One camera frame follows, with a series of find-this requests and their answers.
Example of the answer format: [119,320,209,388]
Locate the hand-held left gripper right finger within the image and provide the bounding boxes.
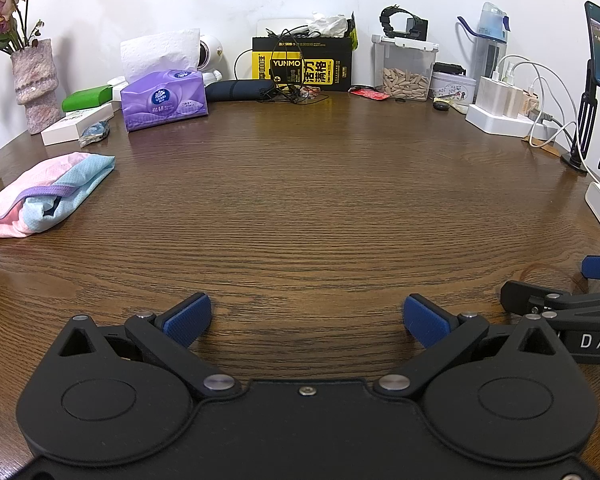
[372,294,563,401]

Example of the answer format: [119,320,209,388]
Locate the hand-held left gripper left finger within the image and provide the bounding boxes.
[55,292,243,401]

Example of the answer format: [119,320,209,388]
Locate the pastel pink blue garment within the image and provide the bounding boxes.
[0,151,116,240]

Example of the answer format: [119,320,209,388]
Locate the black phone stand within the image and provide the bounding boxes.
[559,59,600,176]

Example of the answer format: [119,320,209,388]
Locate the white power strip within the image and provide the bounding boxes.
[465,102,577,140]

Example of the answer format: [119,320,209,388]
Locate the white charger adapter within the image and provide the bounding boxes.
[502,85,525,120]
[479,76,506,119]

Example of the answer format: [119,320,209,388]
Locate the small blue wrapped item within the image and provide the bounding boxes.
[78,120,112,149]

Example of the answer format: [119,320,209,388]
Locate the white round tin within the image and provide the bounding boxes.
[429,71,476,106]

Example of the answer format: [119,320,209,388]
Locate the purple tissue box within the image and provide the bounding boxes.
[120,70,210,133]

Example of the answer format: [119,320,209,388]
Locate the flat white box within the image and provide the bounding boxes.
[40,102,115,147]

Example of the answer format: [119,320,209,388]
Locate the navy blue pouch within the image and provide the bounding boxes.
[204,79,277,103]

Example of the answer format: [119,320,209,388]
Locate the red packet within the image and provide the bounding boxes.
[348,87,387,102]

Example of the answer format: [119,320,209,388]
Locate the green box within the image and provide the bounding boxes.
[61,85,115,114]

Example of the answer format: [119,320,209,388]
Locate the clear container of seeds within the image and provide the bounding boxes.
[371,35,439,103]

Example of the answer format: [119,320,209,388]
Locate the grey blue water bottle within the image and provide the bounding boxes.
[456,2,512,79]

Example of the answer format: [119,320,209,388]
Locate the white tissue sheet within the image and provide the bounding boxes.
[120,28,201,84]

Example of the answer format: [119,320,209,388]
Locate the pink textured vase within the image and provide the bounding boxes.
[10,38,64,136]

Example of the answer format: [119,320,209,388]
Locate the black yellow cardboard box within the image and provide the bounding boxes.
[252,11,357,94]

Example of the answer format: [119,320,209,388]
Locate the small black box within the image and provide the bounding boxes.
[405,17,429,41]

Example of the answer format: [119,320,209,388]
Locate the black wristwatch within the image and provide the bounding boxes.
[379,5,412,39]

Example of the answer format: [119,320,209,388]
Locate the crumpled white plastic bag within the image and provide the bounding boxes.
[257,11,349,39]

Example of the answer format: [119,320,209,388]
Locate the white phone charging cable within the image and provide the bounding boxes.
[577,92,600,192]

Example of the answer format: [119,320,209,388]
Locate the white adapter cable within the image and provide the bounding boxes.
[494,54,581,149]

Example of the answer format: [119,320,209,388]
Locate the black earphone cable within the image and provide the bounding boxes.
[234,29,327,107]

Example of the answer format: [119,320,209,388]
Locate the white round security camera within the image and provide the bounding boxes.
[197,34,225,86]

